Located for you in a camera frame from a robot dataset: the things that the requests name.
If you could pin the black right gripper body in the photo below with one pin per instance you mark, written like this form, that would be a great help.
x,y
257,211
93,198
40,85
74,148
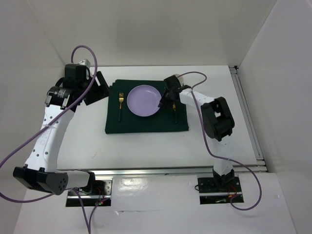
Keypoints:
x,y
168,102

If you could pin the gold knife black handle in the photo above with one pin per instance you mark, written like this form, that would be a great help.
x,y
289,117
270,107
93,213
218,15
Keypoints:
x,y
175,113

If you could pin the lilac plate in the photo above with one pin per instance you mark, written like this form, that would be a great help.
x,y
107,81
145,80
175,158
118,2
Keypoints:
x,y
143,100

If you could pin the gold fork black handle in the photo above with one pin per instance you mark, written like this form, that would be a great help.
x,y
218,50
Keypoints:
x,y
121,99

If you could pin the dark green cloth placemat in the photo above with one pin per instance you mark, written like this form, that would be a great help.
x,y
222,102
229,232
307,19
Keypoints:
x,y
162,121

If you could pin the light blue mug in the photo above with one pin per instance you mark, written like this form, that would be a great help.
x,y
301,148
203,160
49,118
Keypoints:
x,y
180,79

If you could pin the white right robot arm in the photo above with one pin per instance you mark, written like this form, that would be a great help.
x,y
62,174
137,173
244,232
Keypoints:
x,y
216,121

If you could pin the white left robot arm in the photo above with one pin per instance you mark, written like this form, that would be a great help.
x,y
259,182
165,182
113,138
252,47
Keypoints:
x,y
40,171

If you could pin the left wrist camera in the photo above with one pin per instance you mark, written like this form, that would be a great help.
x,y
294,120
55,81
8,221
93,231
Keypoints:
x,y
85,62

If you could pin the aluminium rail right side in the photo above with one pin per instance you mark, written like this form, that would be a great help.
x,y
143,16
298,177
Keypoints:
x,y
248,109

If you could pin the aluminium rail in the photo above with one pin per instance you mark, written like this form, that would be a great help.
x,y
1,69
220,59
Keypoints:
x,y
166,171
248,109

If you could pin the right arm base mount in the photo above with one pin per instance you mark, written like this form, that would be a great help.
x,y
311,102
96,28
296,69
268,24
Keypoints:
x,y
209,193

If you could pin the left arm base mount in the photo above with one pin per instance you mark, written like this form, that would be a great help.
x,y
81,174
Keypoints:
x,y
99,195

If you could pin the aluminium rail front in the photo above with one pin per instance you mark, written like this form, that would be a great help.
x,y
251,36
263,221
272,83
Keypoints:
x,y
166,171

